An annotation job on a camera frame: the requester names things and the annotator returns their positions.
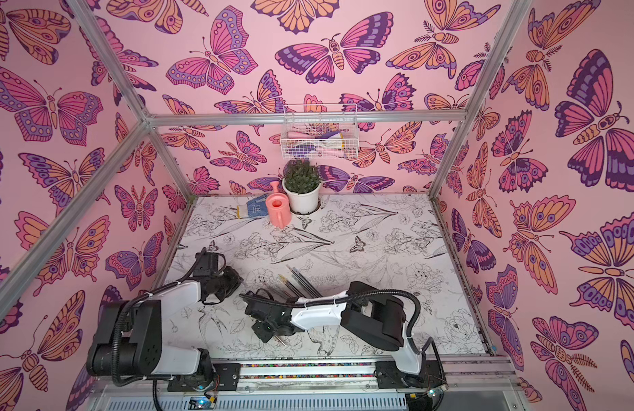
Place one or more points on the pink watering can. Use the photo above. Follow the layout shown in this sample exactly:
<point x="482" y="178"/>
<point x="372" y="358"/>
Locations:
<point x="278" y="208"/>

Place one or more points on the green plant in white pot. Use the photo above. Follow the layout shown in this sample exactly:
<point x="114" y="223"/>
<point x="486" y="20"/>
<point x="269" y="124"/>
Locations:
<point x="302" y="183"/>

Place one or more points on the blue pencil with clear cap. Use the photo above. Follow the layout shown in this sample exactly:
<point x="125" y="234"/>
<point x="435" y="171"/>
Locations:
<point x="287" y="286"/>

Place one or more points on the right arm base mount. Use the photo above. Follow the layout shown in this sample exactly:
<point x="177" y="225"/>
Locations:
<point x="388" y="376"/>

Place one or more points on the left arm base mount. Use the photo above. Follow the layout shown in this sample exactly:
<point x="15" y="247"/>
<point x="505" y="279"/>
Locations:
<point x="221" y="377"/>

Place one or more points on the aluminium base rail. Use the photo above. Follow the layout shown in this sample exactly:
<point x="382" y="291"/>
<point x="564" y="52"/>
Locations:
<point x="460" y="383"/>

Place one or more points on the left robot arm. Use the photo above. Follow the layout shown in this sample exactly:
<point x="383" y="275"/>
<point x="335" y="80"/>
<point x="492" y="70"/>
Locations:
<point x="128" y="346"/>

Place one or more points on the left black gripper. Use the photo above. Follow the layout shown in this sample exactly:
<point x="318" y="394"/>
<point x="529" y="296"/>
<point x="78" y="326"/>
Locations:
<point x="235" y="280"/>

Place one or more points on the dark pencil with clear cap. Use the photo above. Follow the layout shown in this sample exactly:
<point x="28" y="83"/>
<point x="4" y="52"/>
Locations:
<point x="302" y="280"/>

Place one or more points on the blue seed packet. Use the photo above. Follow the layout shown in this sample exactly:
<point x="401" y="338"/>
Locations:
<point x="255" y="208"/>

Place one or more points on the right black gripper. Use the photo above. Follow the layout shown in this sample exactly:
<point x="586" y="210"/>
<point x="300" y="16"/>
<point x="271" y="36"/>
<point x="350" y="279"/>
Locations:
<point x="256" y="313"/>

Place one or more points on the white wire wall basket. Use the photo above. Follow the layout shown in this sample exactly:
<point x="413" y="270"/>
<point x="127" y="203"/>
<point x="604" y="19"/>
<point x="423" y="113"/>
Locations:
<point x="320" y="131"/>

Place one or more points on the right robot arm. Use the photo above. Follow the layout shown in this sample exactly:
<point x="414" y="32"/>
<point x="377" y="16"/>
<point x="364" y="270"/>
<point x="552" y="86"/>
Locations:
<point x="382" y="318"/>

